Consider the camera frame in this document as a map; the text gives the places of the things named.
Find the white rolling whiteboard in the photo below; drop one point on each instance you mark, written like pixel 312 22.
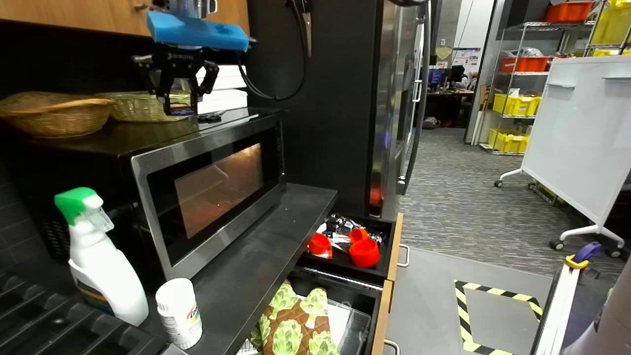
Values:
pixel 580 140

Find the right open wooden drawer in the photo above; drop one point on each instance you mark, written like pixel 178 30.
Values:
pixel 328 247

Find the green patterned oven mitt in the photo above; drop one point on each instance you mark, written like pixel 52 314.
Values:
pixel 295 324

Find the brown wicker bowl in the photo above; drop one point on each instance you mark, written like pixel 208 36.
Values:
pixel 56 115

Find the white green spray bottle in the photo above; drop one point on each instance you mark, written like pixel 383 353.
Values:
pixel 99 269

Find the upper wooden cabinets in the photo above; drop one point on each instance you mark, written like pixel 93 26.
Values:
pixel 109 16

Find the small white bottle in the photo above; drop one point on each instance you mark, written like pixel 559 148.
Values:
pixel 178 310

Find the left open wooden drawer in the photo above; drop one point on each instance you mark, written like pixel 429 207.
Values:
pixel 358 314

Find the yellow storage bins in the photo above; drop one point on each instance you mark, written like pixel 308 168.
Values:
pixel 515 105

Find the green wicker bowl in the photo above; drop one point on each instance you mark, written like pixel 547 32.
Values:
pixel 137 107

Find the open wooden drawer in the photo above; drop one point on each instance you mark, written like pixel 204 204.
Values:
pixel 358 314
pixel 328 247

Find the red storage bin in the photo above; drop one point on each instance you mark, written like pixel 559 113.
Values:
pixel 523 63

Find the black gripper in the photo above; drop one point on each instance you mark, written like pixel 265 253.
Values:
pixel 178 75

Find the stainless steel microwave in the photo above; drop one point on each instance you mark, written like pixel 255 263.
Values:
pixel 178 194

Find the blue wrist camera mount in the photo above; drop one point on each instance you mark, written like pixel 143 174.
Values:
pixel 184 30

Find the dark kitchen countertop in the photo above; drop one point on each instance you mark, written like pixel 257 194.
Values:
pixel 235 288

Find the red cup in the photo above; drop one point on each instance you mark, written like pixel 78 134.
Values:
pixel 366 253

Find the stainless steel refrigerator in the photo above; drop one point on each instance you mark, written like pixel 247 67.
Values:
pixel 346 79

